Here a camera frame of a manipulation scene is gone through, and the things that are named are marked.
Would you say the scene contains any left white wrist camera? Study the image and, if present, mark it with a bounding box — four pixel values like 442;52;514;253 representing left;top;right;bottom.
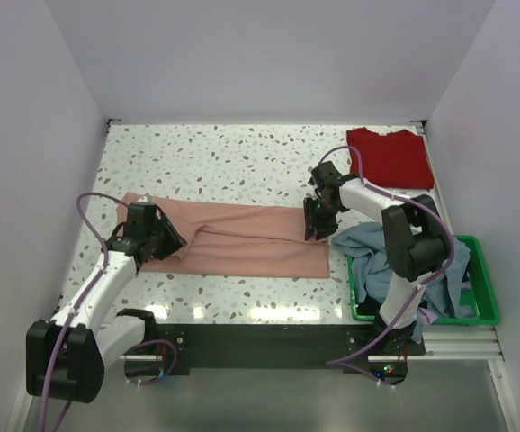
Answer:
138;194;154;203

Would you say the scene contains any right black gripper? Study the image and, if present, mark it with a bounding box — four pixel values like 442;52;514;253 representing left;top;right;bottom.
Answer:
303;196;341;240

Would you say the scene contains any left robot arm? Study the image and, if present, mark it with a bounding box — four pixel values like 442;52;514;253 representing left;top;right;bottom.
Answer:
26;202;185;403

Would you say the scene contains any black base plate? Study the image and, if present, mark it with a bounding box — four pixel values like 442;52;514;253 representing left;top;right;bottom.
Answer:
122;321;426;388

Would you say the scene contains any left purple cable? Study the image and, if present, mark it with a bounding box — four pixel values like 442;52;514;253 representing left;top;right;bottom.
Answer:
37;192;180;432

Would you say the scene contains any pink t shirt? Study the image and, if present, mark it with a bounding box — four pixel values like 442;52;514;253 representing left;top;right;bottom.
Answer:
122;192;330;279

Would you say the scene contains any aluminium frame rail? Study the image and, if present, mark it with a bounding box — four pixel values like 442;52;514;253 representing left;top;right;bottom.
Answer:
421;324;520;432

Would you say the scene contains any folded red t shirt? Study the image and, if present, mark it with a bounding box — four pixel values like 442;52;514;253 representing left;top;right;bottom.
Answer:
346;128;435;190

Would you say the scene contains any black garment in bin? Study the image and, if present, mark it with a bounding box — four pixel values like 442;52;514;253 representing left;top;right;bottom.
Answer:
357;295;381;316

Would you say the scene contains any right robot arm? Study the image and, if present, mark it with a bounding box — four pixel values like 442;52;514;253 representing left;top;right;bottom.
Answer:
303;161;454;354

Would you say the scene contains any blue grey t shirt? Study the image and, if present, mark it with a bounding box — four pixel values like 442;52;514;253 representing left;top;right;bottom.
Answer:
331;222;476;343

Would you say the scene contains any green plastic bin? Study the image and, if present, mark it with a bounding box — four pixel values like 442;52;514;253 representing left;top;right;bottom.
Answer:
345;236;500;326

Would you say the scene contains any lavender garment in bin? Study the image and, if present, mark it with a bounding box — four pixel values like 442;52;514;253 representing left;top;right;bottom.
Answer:
417;307;439;326

